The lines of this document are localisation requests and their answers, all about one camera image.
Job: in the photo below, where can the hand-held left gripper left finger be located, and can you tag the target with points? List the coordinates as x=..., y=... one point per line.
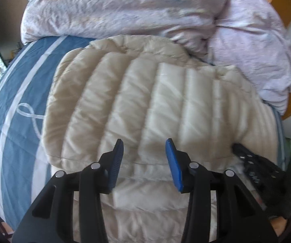
x=117, y=164

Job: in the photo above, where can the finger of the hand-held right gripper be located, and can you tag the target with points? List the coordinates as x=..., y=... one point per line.
x=251, y=163

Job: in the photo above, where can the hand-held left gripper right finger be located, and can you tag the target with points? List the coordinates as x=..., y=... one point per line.
x=173, y=164

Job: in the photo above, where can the cream quilted down jacket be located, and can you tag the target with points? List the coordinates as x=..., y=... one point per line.
x=140, y=101

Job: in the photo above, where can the blue white striped bed sheet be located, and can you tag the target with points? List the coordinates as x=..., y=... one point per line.
x=19, y=86

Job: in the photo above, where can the pale pink floral duvet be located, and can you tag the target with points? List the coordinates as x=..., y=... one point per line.
x=125, y=7

